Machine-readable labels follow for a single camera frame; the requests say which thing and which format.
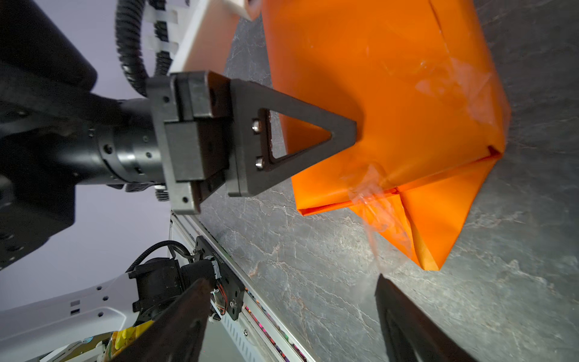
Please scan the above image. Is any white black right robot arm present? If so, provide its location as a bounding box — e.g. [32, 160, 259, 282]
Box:
[1, 238, 312, 361]

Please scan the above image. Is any aluminium front rail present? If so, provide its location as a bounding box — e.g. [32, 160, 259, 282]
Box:
[170, 214, 320, 361]

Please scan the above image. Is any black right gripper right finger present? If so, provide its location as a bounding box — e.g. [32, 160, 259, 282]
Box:
[375, 275, 475, 361]

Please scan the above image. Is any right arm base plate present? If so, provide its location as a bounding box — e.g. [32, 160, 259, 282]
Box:
[195, 236, 246, 321]

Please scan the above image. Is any orange wrapping paper sheet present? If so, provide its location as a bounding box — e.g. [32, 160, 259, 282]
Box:
[262, 1, 511, 271]

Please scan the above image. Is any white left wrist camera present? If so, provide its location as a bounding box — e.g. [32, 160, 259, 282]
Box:
[167, 0, 262, 74]

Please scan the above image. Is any clear adhesive tape piece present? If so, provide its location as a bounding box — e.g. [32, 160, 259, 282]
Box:
[345, 163, 413, 259]

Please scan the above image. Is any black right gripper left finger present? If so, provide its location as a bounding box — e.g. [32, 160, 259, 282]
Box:
[113, 278, 212, 361]

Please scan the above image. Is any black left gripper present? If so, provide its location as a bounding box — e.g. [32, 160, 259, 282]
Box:
[146, 71, 357, 215]

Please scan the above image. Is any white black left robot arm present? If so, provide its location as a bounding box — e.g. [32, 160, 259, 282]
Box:
[1, 1, 357, 268]

